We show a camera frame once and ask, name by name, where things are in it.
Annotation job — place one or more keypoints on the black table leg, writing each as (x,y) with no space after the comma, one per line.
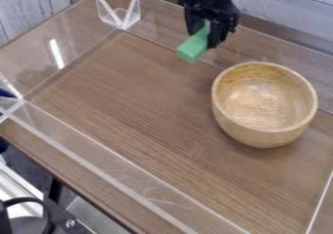
(55,190)

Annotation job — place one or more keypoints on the green rectangular block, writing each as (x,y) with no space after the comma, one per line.
(193,48)

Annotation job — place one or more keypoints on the clear acrylic barrier wall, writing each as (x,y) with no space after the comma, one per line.
(113,115)

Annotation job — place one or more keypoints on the clear acrylic corner bracket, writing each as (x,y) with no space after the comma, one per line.
(120,18)

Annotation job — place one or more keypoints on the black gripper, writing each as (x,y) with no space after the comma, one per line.
(220,12)

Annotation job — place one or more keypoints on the light wooden bowl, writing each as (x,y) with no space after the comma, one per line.
(264,103)

